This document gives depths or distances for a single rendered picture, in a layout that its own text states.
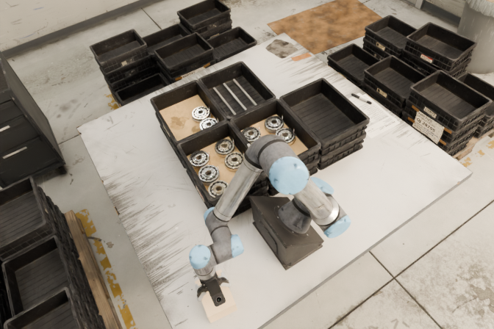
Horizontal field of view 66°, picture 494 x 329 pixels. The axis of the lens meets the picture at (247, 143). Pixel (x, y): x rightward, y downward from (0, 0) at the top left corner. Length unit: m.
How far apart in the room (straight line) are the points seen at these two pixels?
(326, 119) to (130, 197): 1.12
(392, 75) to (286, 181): 2.10
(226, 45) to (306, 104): 1.45
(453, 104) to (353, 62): 0.94
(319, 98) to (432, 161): 0.68
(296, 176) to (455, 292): 1.67
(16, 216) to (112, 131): 0.73
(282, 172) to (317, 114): 1.00
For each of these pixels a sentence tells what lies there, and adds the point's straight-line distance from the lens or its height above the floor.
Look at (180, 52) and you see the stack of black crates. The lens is 3.27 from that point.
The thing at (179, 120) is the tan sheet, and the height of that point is 0.83.
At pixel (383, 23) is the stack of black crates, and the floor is 0.44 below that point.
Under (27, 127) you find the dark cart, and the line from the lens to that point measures 2.99.
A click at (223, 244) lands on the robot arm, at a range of 1.40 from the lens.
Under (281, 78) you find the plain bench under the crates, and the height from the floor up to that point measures 0.70.
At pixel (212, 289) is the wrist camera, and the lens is 1.54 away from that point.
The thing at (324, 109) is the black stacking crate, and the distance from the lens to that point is 2.16.
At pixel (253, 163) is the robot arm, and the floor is 1.31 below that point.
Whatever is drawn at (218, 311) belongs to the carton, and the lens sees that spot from 1.65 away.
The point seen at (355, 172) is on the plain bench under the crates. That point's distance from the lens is 2.05.
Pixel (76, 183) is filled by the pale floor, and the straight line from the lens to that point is 3.25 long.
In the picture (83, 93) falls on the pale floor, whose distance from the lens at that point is 4.02.
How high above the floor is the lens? 2.34
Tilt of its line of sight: 49 degrees down
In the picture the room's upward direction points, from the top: 7 degrees counter-clockwise
